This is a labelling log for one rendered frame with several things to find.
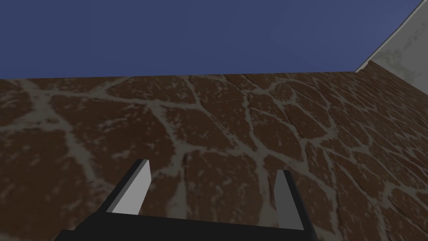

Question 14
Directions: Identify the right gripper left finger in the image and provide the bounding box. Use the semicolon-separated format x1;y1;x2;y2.
99;159;152;215

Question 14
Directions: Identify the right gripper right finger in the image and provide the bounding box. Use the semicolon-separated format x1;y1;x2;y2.
274;169;313;231

